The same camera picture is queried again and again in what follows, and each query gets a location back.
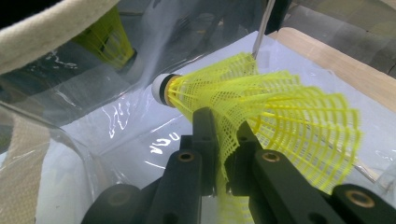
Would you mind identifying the clear tote bag beige straps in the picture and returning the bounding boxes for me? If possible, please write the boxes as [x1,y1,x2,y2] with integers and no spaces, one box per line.
[0,0,396,224]

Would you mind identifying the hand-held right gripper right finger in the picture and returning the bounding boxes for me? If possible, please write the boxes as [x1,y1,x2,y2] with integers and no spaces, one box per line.
[225,120,269,196]

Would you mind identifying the yellow plastic shuttlecock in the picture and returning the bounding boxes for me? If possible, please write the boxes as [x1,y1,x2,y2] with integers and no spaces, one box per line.
[151,51,302,150]
[71,6,136,71]
[218,70,363,224]

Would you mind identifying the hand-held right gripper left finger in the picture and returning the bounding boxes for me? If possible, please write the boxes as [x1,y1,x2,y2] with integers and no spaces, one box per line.
[179,106,219,196]

